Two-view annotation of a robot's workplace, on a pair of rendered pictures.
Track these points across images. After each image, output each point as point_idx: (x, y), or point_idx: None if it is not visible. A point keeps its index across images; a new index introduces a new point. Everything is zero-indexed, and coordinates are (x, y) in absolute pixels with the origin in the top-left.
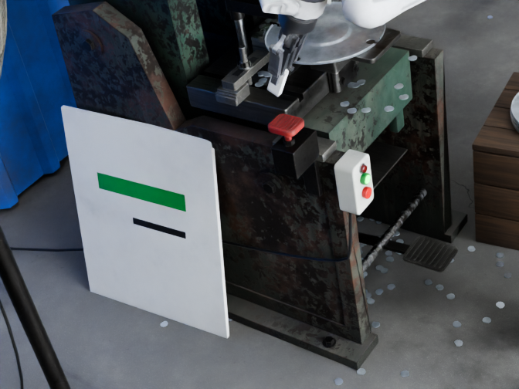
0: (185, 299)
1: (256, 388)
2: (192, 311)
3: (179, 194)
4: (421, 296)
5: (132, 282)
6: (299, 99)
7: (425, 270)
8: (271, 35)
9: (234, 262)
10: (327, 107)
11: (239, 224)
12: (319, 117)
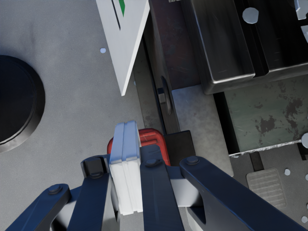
0: (114, 54)
1: (101, 146)
2: (115, 63)
3: (123, 0)
4: (242, 179)
5: (101, 8)
6: (259, 69)
7: (266, 164)
8: None
9: (151, 65)
10: (289, 99)
11: (154, 62)
12: (261, 108)
